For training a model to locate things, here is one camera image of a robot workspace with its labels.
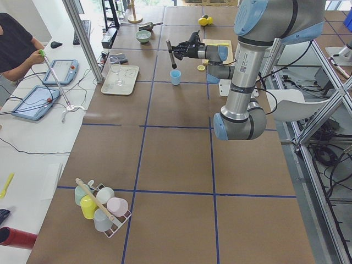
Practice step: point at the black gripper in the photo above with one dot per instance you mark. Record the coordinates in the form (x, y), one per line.
(193, 51)

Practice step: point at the black metal muddler stick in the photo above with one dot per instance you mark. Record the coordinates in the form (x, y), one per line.
(170, 51)

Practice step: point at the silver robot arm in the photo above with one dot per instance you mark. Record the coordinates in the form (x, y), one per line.
(257, 25)

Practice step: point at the light blue cup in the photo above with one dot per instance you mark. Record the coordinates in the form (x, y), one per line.
(175, 76)

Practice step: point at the yellow lemon left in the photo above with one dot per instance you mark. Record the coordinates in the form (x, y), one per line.
(203, 21)

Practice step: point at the yellow lemon upper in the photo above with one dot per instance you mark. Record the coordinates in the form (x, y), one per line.
(209, 20)

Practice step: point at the white cup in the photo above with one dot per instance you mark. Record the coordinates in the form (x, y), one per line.
(105, 194)

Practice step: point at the pink cup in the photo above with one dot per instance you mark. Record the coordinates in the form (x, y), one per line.
(117, 206)

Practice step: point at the white cup rack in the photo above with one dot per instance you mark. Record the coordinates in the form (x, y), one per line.
(92, 190)

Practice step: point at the mint green cup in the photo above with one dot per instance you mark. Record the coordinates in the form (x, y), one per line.
(79, 193)

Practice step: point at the yellow cup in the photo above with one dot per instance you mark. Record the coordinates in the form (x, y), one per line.
(88, 207)

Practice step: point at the grey blue cup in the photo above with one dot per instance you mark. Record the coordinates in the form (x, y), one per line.
(101, 221)

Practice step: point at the yellow plastic knife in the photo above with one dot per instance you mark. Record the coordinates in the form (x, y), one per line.
(221, 44)

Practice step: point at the bamboo cutting board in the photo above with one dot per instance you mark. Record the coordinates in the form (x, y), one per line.
(224, 52)

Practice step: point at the metal ice scoop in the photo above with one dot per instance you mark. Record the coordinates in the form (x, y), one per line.
(149, 26)

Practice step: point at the green bowl with ice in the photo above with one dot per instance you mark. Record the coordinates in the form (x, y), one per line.
(143, 36)

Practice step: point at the wooden mug tree stand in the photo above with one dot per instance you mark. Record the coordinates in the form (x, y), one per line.
(134, 18)

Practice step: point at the cream rectangular tray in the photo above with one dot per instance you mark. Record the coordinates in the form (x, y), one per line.
(129, 75)

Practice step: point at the clear wine glass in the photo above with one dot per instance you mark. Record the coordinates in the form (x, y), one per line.
(115, 68)

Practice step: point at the white chair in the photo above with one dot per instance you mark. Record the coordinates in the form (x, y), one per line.
(291, 105)

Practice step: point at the upper blue teach pendant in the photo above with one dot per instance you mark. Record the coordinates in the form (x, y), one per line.
(65, 69)

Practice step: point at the blue teach pendant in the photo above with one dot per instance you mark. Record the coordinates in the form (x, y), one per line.
(36, 103)
(65, 69)

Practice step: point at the black computer mouse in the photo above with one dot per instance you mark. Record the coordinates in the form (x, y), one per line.
(55, 44)

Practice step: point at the pink long stick tool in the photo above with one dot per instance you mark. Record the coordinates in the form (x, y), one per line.
(70, 107)

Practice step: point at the lower blue teach pendant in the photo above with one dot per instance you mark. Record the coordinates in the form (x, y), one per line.
(36, 103)

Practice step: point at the person in black shirt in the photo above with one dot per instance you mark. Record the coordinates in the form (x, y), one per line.
(19, 49)

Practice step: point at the red bottle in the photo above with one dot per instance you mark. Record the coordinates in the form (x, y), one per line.
(17, 238)

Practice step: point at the aluminium frame post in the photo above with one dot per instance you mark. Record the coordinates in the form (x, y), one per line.
(73, 14)

